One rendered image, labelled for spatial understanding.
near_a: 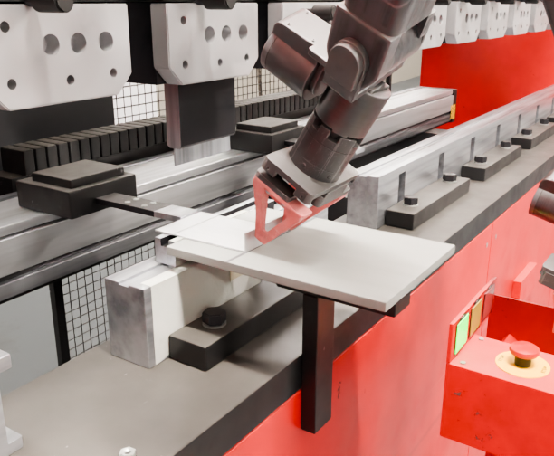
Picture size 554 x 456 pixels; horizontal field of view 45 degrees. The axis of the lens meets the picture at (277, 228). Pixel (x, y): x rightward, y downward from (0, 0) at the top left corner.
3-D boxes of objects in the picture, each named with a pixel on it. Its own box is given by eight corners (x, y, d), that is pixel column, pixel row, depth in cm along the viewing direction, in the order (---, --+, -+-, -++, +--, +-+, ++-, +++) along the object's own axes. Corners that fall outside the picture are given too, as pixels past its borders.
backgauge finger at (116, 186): (157, 242, 79) (155, 202, 78) (18, 206, 93) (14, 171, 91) (220, 216, 89) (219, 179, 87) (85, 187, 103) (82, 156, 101)
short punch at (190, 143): (181, 166, 75) (177, 80, 72) (168, 165, 76) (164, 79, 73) (235, 151, 83) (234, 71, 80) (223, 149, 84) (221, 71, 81)
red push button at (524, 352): (533, 379, 90) (536, 355, 89) (502, 370, 92) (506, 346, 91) (540, 365, 94) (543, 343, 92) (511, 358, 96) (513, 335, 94)
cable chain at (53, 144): (25, 176, 103) (23, 150, 102) (2, 171, 106) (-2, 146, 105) (186, 137, 132) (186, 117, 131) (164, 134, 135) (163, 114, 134)
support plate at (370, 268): (385, 312, 60) (386, 302, 60) (166, 254, 74) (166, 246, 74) (454, 253, 75) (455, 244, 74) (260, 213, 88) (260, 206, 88)
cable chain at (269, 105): (234, 125, 145) (234, 107, 143) (213, 122, 148) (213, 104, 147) (334, 101, 179) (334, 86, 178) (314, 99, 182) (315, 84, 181)
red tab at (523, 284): (518, 308, 162) (521, 282, 160) (510, 307, 163) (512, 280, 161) (533, 288, 174) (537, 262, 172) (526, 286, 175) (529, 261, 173)
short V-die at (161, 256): (176, 266, 76) (174, 242, 75) (156, 261, 78) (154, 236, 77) (273, 221, 92) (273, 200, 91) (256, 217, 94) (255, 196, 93)
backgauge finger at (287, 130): (343, 166, 116) (344, 137, 114) (224, 148, 130) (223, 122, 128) (374, 153, 125) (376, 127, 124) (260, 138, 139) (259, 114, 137)
